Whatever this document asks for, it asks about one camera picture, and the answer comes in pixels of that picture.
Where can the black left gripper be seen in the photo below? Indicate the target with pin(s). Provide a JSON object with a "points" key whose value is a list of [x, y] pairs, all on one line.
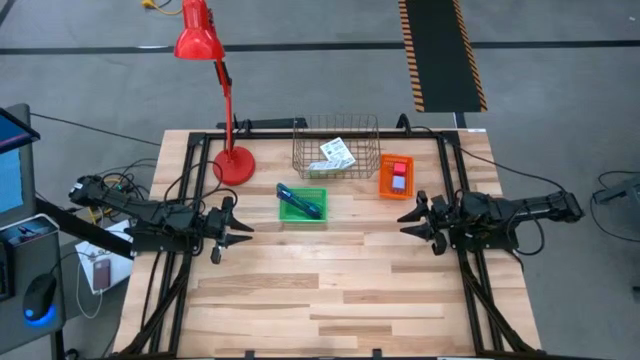
{"points": [[217, 227]]}

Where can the green plastic basket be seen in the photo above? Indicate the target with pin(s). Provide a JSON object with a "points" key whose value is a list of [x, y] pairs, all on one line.
{"points": [[312, 195]]}

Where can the white paper sheet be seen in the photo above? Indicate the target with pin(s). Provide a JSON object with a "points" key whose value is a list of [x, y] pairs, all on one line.
{"points": [[87, 255]]}

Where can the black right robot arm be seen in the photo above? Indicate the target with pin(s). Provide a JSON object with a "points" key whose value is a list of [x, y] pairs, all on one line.
{"points": [[500, 212]]}

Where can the grey stand foot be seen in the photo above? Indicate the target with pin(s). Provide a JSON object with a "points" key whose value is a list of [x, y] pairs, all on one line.
{"points": [[625, 190]]}

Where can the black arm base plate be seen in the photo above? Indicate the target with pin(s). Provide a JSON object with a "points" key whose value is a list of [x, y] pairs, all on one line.
{"points": [[150, 245], [480, 245]]}

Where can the black diagonal beam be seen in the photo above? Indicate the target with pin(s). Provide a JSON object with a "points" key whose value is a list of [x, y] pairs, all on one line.
{"points": [[75, 227]]}

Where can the orange plastic basket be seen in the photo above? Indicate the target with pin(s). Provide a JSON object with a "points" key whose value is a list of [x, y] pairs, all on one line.
{"points": [[386, 175]]}

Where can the black hazard-striped floor mat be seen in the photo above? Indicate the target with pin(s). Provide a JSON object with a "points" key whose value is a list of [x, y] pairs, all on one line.
{"points": [[440, 50]]}

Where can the black power strip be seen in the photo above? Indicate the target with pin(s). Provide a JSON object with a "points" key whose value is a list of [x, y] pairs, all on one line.
{"points": [[275, 123]]}

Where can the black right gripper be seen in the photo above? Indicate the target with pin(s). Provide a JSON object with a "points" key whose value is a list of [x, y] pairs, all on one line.
{"points": [[441, 220]]}

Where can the black aluminium table frame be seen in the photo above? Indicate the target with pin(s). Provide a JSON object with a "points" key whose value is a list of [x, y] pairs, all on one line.
{"points": [[270, 135]]}

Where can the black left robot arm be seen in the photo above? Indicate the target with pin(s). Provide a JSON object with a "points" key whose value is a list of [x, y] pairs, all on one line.
{"points": [[150, 215]]}

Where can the white product box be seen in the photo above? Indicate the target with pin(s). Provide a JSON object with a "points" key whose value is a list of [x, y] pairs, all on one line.
{"points": [[337, 150]]}

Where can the grey side desk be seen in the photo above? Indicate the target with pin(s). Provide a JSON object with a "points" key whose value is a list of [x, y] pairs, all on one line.
{"points": [[15, 325]]}

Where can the pink wall charger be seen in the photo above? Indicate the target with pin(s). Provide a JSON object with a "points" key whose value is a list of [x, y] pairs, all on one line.
{"points": [[399, 168]]}

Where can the white wall charger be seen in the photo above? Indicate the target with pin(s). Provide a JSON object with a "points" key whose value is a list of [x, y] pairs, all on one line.
{"points": [[398, 182]]}

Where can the black computer mouse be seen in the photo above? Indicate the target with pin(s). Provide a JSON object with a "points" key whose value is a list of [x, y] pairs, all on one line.
{"points": [[40, 295]]}

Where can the red desk lamp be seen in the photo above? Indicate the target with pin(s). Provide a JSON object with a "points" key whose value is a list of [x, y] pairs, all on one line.
{"points": [[200, 35]]}

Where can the monitor with blue screen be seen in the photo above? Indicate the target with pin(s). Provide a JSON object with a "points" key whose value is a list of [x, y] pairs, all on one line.
{"points": [[10, 180]]}

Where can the white box with green side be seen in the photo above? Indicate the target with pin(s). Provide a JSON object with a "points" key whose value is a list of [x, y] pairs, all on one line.
{"points": [[322, 168]]}

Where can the brown phone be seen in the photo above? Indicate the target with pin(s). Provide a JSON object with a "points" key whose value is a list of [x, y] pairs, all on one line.
{"points": [[101, 275]]}

